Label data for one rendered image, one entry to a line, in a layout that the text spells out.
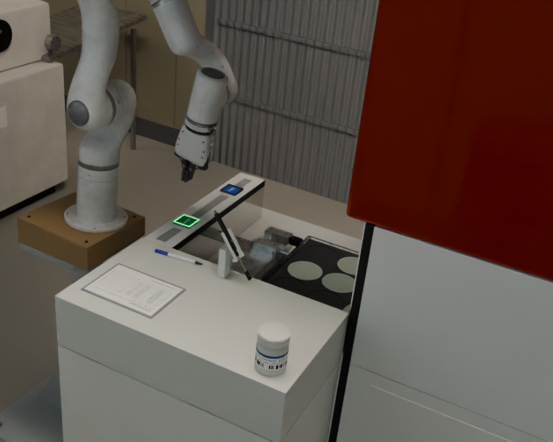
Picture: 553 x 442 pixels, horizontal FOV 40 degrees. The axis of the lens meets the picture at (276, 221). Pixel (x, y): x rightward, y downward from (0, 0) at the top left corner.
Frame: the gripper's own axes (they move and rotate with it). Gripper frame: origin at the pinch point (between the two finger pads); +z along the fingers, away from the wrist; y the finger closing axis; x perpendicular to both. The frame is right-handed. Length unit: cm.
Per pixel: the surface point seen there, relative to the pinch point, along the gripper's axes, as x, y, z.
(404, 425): 16, -84, 25
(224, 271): 19.9, -27.0, 7.4
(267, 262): -6.1, -28.9, 17.9
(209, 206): -13.1, -3.2, 15.6
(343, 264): -16, -48, 12
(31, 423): 15, 29, 119
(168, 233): 7.9, -2.9, 15.7
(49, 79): -126, 154, 76
